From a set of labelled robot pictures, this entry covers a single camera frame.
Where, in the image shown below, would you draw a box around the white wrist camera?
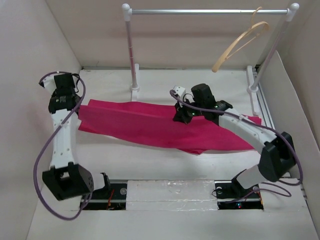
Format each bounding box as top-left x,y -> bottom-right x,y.
172,85 -> 186,99
39,74 -> 56,94

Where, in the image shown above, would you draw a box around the aluminium rail right side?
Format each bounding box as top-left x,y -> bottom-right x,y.
253,64 -> 307,201

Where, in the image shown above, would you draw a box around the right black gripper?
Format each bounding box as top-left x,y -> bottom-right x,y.
174,96 -> 205,124

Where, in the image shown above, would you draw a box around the beige wooden clothes hanger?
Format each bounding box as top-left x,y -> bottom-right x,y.
211,6 -> 270,73

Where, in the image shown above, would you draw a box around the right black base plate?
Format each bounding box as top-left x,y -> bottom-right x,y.
211,180 -> 264,210

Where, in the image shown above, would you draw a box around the white clothes rack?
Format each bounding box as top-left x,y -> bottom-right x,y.
121,3 -> 300,116

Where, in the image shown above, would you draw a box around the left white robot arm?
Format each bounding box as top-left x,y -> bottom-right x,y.
39,71 -> 112,201

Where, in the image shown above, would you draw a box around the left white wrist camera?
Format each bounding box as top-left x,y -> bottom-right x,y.
39,74 -> 56,94

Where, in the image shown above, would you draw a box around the pink trousers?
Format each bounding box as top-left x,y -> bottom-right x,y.
78,99 -> 253,155

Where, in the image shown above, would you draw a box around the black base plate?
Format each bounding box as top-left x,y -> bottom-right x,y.
211,180 -> 264,210
84,180 -> 128,211

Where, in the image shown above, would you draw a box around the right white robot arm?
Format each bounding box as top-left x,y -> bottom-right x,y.
170,83 -> 298,202

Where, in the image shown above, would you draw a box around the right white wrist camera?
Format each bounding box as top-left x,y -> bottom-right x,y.
172,85 -> 186,99

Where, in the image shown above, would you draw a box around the white foam block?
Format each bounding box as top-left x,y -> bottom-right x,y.
126,179 -> 218,212

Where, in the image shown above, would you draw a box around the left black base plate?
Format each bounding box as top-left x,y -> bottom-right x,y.
84,180 -> 128,211

